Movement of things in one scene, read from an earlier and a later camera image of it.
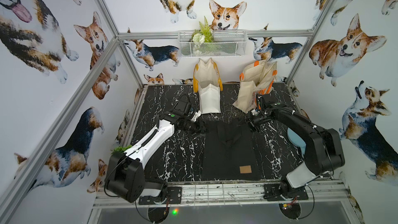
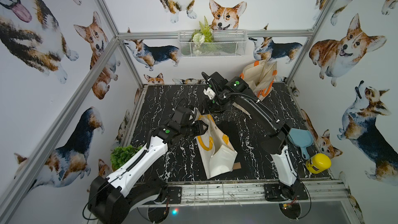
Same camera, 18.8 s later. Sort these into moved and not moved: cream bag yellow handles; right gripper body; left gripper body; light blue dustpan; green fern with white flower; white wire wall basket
Moved: right gripper body; cream bag yellow handles
Not moved: green fern with white flower; light blue dustpan; white wire wall basket; left gripper body
